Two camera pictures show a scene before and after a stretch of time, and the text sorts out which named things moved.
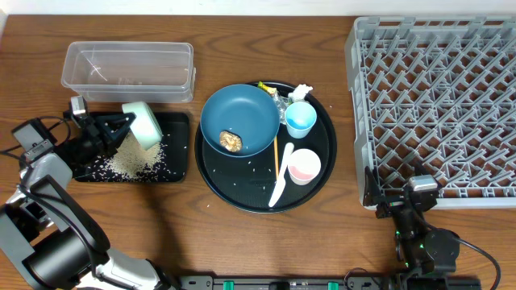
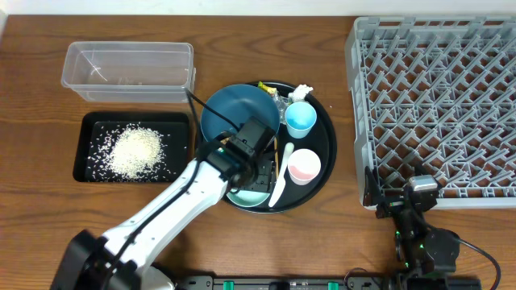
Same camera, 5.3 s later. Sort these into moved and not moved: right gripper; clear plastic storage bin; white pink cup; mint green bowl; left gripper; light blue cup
Moved: left gripper; mint green bowl
Not moved: light blue cup; right gripper; clear plastic storage bin; white pink cup
